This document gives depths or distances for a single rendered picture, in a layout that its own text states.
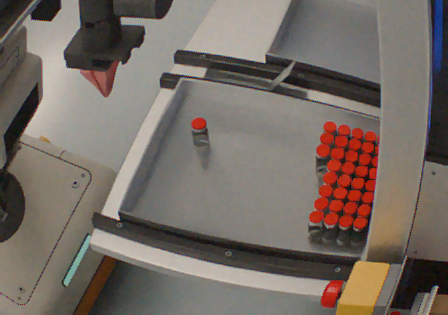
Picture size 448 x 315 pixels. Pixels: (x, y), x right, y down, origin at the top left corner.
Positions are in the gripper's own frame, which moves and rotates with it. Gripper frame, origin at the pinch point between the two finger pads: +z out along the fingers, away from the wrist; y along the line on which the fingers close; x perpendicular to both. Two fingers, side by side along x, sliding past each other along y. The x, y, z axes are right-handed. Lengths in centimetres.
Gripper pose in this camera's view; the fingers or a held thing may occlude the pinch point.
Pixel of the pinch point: (107, 89)
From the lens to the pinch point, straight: 121.6
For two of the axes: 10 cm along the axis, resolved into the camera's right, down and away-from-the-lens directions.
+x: 3.2, -7.0, 6.4
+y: 9.5, 1.8, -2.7
